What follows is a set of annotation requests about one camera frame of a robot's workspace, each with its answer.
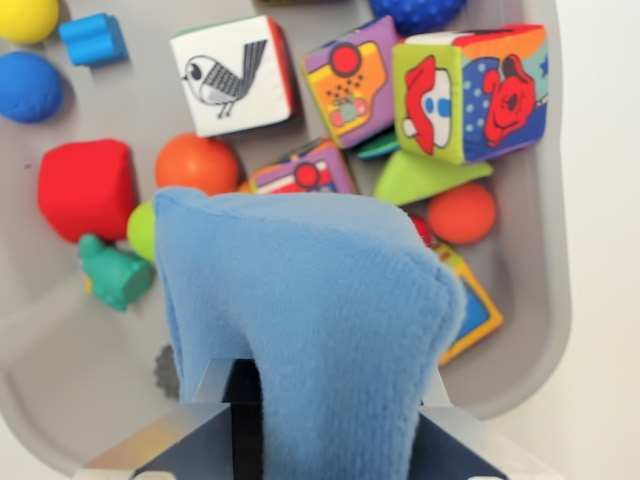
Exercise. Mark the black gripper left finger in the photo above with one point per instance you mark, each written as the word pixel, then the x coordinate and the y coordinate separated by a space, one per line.
pixel 245 430

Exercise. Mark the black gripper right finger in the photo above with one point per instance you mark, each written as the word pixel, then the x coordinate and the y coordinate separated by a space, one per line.
pixel 450 445

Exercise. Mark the light blue plush block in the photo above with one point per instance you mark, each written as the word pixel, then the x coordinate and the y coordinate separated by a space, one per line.
pixel 310 310

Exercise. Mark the grey plastic bin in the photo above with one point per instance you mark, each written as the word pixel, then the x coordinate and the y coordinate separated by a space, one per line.
pixel 60 350

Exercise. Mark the fabric cube with red fish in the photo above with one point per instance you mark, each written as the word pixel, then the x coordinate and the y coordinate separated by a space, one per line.
pixel 475 310

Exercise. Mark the teal rubber animal toy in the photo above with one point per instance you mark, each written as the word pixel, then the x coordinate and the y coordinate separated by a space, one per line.
pixel 115 275

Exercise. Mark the small red rubber ball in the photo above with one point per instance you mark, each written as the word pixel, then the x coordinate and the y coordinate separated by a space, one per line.
pixel 421 230

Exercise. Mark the lime green rubber ball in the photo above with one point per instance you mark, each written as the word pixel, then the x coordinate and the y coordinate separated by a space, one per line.
pixel 142 232

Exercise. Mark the orange rubber ball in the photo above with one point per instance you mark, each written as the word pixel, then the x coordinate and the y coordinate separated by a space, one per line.
pixel 462 212
pixel 197 165

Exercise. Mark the purple cube with red circle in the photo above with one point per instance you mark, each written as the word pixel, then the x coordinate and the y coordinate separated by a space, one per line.
pixel 305 172

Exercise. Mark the red plush cube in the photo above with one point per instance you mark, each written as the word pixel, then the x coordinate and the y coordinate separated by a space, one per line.
pixel 87 187

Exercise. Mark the green felt flap blue edge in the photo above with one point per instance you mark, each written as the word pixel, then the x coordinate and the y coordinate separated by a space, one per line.
pixel 377 147

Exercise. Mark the fabric cube with red dog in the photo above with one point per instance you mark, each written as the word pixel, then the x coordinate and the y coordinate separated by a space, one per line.
pixel 470 92

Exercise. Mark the white cube with bird print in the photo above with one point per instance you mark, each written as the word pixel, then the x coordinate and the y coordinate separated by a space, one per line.
pixel 232 75

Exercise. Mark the smooth blue rubber ball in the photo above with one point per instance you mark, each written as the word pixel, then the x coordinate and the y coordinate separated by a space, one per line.
pixel 27 87

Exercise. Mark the blue plastic block piece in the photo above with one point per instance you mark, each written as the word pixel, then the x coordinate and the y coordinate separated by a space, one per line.
pixel 92 40

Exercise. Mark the blue bumpy rubber ball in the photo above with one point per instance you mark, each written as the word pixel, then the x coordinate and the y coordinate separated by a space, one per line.
pixel 417 12

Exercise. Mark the yellow rubber ball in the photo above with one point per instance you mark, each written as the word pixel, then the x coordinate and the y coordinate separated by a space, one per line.
pixel 25 17

